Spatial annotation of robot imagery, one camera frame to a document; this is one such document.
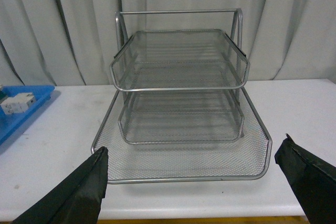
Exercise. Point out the white circuit breaker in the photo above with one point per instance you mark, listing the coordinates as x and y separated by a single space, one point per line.
20 103

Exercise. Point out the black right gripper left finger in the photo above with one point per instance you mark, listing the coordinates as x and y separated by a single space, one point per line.
77 199

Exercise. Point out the blue plastic tray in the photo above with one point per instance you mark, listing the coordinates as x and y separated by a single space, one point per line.
10 123

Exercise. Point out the white curtain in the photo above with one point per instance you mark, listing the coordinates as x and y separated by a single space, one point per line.
72 42

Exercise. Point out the silver mesh tiered rack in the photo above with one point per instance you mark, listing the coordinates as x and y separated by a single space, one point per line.
181 112

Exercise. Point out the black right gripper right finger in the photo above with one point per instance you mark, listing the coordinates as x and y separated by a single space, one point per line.
311 179

